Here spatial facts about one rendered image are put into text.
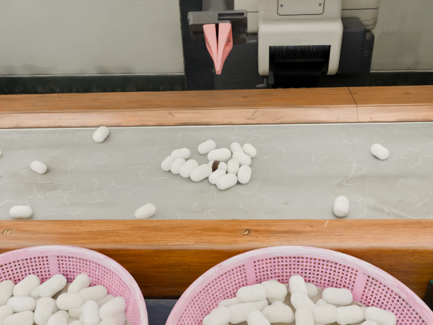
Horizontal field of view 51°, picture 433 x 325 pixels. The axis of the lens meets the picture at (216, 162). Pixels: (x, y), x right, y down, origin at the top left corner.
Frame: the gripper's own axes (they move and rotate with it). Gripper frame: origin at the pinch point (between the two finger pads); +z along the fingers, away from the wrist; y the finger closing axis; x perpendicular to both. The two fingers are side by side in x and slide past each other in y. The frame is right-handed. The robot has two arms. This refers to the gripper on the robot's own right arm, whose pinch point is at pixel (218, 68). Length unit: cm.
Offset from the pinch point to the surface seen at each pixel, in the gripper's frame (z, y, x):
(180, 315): 39.4, -2.1, -20.8
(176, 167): 18.2, -6.4, -1.8
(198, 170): 19.1, -2.7, -3.3
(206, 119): 5.2, -2.9, 10.0
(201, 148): 13.7, -2.9, 2.0
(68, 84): -96, -111, 186
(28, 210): 26.1, -25.8, -8.7
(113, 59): -106, -79, 174
